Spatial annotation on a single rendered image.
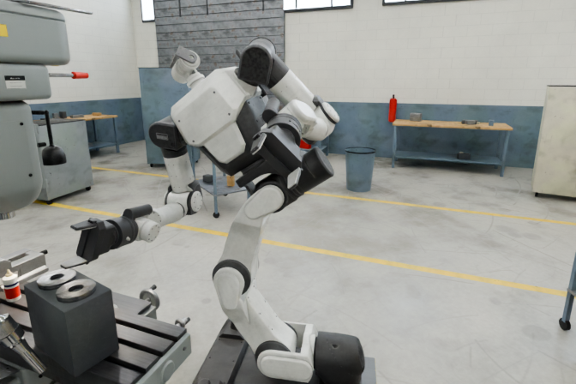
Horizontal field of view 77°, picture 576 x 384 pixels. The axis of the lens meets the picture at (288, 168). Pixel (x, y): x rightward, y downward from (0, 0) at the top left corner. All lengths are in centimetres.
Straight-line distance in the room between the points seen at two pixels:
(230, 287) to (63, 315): 52
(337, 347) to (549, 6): 765
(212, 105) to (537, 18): 763
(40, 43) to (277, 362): 127
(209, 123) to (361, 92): 724
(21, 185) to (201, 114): 55
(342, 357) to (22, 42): 140
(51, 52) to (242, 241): 82
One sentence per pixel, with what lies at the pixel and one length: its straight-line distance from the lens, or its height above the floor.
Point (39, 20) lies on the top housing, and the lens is 130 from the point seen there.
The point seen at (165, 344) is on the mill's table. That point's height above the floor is 96.
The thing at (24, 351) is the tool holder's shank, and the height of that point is 105.
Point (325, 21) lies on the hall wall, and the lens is 856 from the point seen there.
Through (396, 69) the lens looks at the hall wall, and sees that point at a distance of 819.
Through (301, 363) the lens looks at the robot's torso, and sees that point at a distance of 145.
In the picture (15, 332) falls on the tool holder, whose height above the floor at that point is 111.
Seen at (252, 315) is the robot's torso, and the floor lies 85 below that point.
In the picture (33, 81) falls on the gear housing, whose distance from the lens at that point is 128.
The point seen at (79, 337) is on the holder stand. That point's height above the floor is 107.
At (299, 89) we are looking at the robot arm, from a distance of 115.
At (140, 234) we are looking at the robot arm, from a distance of 122.
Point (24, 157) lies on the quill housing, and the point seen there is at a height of 147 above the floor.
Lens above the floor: 169
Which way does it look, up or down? 14 degrees down
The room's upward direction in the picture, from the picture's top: straight up
